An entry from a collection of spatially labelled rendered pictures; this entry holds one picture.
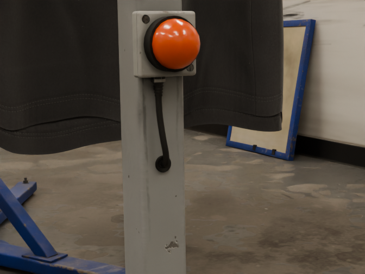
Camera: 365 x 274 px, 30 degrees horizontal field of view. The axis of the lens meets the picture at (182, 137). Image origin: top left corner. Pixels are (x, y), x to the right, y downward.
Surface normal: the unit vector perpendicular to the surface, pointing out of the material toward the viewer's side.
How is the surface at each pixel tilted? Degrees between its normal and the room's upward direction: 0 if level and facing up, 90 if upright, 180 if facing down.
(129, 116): 90
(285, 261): 0
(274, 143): 78
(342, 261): 0
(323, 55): 90
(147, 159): 90
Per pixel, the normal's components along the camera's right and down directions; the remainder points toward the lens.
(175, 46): 0.00, 0.31
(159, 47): -0.58, 0.28
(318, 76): -0.88, 0.08
